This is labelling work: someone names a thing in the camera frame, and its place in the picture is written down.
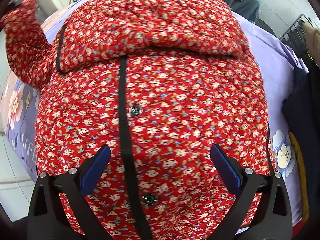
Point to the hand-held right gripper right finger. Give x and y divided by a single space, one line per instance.
225 170

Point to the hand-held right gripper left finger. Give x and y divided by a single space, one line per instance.
98 170

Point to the red floral quilted jacket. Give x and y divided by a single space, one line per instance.
175 105

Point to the yellow cloth strip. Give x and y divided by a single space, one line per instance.
300 170

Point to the navy garment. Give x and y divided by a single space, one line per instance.
302 105

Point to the purple floral bedsheet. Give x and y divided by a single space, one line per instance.
272 80

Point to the black stool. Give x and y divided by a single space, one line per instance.
265 28

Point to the beige down jacket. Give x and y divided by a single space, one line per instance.
312 42

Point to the dark teal blanket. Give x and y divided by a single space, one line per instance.
246 6

